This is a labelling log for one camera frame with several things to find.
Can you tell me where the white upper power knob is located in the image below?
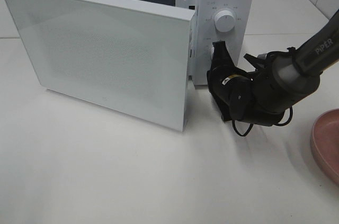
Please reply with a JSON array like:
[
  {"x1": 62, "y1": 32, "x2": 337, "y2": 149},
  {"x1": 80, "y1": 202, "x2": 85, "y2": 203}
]
[{"x1": 214, "y1": 9, "x2": 236, "y2": 32}]

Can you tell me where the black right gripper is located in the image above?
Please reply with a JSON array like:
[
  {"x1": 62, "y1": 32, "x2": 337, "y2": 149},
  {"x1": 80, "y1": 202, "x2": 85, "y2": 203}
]
[{"x1": 207, "y1": 41, "x2": 262, "y2": 123}]

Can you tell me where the white microwave door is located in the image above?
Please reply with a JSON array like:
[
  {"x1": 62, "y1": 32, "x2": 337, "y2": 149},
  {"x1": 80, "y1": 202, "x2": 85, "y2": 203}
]
[{"x1": 5, "y1": 0, "x2": 194, "y2": 131}]

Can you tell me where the pink round plate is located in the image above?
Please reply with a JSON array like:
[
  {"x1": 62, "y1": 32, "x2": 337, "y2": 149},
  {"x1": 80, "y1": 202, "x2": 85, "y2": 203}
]
[{"x1": 310, "y1": 109, "x2": 338, "y2": 185}]

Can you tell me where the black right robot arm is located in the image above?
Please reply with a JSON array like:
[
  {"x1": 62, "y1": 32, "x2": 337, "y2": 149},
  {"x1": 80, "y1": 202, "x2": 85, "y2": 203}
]
[{"x1": 207, "y1": 13, "x2": 338, "y2": 127}]

